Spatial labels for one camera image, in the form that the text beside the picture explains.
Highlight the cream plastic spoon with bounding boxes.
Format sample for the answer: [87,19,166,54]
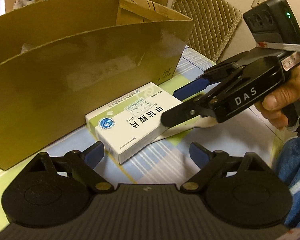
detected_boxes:
[152,116,218,142]

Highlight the brown cardboard box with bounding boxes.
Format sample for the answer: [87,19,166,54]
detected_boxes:
[0,0,194,170]

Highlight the person's right hand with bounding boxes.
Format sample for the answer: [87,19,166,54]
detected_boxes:
[255,65,300,130]

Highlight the quilted brown chair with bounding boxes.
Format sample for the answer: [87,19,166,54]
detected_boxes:
[172,0,243,62]

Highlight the white medicine box blue logo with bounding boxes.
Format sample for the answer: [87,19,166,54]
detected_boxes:
[85,82,181,164]

